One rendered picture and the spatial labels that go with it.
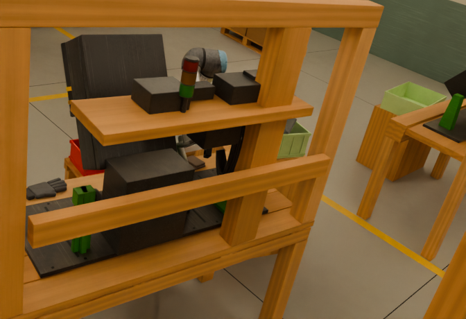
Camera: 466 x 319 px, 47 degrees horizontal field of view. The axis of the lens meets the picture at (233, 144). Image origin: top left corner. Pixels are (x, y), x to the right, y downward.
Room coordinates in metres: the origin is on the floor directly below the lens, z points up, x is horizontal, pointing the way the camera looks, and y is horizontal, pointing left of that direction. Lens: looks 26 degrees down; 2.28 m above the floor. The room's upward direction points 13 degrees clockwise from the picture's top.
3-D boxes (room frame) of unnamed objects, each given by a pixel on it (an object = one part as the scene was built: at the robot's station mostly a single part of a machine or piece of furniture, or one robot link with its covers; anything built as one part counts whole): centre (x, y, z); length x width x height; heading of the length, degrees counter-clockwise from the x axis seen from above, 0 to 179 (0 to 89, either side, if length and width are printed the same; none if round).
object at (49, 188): (1.92, 0.76, 0.91); 0.20 x 0.11 x 0.03; 142
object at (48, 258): (1.96, 0.31, 0.89); 1.10 x 0.42 x 0.02; 133
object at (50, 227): (1.69, 0.06, 1.23); 1.30 x 0.05 x 0.09; 133
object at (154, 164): (1.78, 0.29, 1.07); 0.30 x 0.18 x 0.34; 133
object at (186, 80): (1.66, 0.19, 1.67); 0.05 x 0.05 x 0.05
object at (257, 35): (8.38, -0.11, 0.22); 1.20 x 0.81 x 0.44; 45
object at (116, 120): (1.77, 0.13, 1.52); 0.90 x 0.25 x 0.04; 133
